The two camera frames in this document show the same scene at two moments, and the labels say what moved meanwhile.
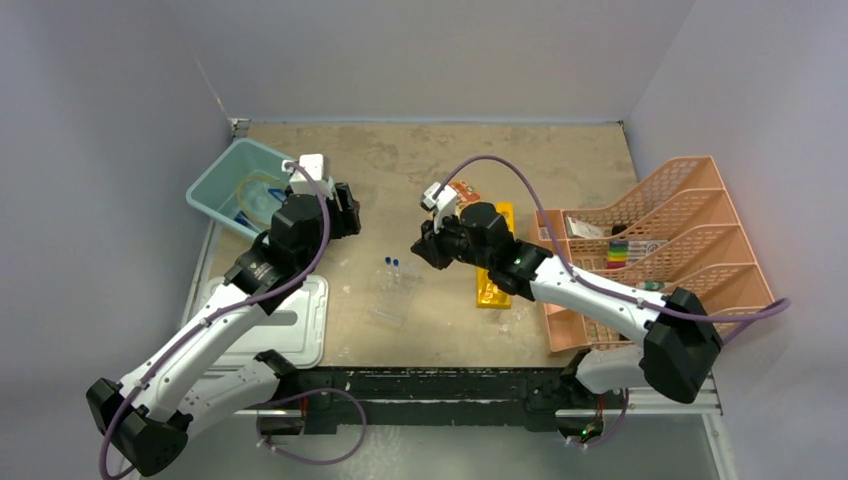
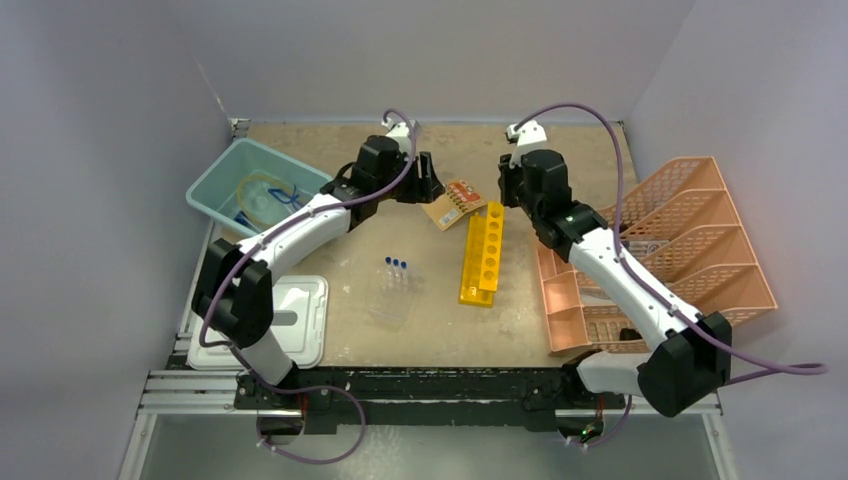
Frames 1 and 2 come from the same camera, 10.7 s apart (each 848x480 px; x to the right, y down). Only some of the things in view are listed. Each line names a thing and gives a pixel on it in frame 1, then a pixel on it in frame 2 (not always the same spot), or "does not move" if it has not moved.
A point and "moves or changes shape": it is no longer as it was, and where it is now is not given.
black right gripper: x=432 y=244 -> x=509 y=175
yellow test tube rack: x=488 y=293 moves or changes shape
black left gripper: x=344 y=213 -> x=424 y=189
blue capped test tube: x=396 y=265 does not move
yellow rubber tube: x=239 y=190 does not move
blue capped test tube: x=388 y=263 does not move
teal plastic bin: x=242 y=185 does not move
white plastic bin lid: x=297 y=329 does not move
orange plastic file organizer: x=682 y=229 does not move
